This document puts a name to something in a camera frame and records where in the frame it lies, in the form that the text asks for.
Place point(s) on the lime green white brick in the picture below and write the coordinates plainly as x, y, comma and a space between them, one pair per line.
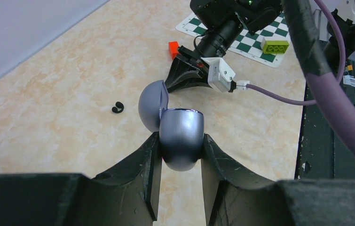
270, 45

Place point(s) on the black earbud far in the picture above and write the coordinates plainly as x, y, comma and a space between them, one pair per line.
118, 108

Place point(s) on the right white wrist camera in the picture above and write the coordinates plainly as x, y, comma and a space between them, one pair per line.
221, 75

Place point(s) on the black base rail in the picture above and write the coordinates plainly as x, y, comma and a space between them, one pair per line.
321, 153

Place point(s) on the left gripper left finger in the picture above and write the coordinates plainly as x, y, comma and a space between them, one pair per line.
127, 194

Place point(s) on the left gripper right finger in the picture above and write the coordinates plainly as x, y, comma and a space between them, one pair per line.
236, 196

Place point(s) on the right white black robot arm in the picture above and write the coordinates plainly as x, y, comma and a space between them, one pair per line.
219, 23

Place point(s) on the green white chessboard mat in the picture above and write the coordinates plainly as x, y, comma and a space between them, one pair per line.
245, 44

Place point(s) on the red block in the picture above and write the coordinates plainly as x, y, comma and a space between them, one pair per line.
173, 49

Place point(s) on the purple grey earbud charging case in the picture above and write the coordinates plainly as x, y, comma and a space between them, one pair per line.
181, 131

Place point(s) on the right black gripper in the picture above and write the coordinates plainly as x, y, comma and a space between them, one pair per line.
188, 70

